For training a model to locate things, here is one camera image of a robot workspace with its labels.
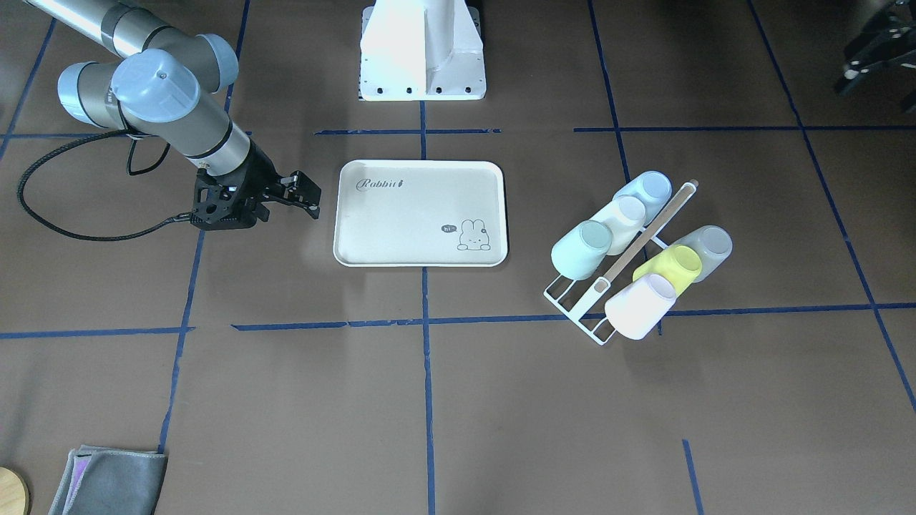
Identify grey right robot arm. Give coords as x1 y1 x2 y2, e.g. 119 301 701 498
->
33 1 321 230

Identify grey cup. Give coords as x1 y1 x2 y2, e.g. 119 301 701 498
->
674 225 734 283

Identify white wire cup rack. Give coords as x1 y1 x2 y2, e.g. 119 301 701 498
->
543 179 699 345

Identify cream white cup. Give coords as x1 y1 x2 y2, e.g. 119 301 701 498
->
590 195 647 255

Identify cream rabbit tray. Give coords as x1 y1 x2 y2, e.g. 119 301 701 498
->
333 160 508 268

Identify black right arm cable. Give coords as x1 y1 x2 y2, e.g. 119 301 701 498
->
16 129 208 242

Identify mint green cup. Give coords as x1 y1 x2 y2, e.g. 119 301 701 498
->
550 220 612 280

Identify round wooden stand base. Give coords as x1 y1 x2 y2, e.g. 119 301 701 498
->
1 467 31 515

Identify grey folded cloth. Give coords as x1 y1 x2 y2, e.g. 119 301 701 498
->
49 444 167 514

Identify pink cup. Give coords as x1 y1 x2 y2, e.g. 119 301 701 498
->
604 273 676 341

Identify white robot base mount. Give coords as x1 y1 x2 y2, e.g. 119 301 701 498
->
358 1 487 102

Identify light blue cup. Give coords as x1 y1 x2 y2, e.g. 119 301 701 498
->
614 170 673 225

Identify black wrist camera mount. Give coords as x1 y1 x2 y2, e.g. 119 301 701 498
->
190 167 258 230

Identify yellow cup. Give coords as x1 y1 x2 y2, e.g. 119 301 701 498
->
632 244 703 297

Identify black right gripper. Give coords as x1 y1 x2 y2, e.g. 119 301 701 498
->
216 142 321 222

